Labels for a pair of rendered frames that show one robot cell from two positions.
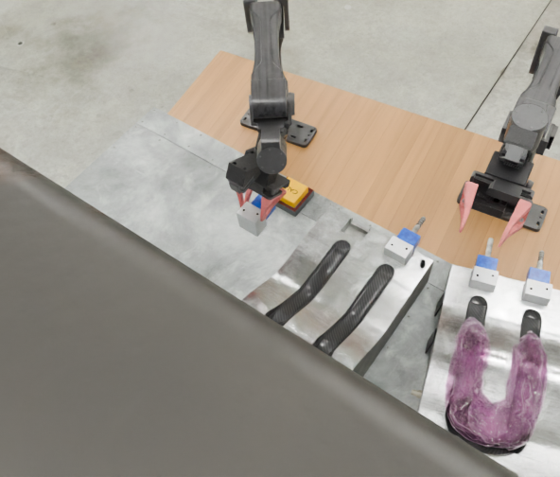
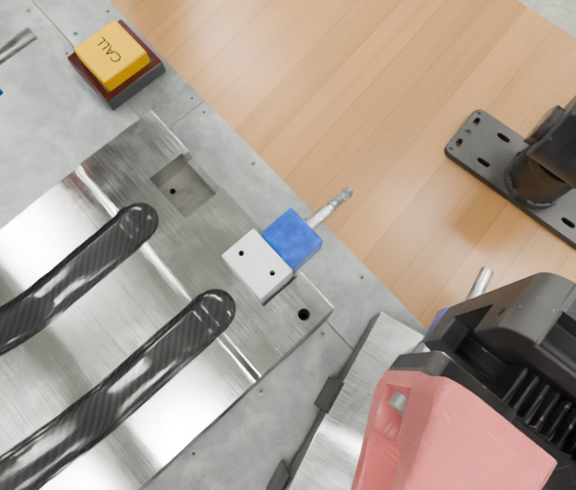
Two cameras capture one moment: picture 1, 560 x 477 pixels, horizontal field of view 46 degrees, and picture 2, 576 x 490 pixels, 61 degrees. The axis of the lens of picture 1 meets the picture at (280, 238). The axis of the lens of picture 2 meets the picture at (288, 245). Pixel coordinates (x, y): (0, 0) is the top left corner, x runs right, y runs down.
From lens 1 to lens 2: 1.04 m
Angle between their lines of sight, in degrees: 19
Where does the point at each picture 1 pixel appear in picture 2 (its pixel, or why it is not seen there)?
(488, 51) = not seen: outside the picture
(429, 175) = (408, 80)
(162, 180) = not seen: outside the picture
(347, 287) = (116, 328)
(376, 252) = (211, 254)
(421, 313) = (289, 391)
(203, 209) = not seen: outside the picture
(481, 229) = (474, 224)
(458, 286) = (377, 371)
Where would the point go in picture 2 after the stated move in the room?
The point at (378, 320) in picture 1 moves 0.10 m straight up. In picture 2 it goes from (156, 435) to (114, 453)
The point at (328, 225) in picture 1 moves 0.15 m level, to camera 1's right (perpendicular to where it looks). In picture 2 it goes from (127, 159) to (286, 178)
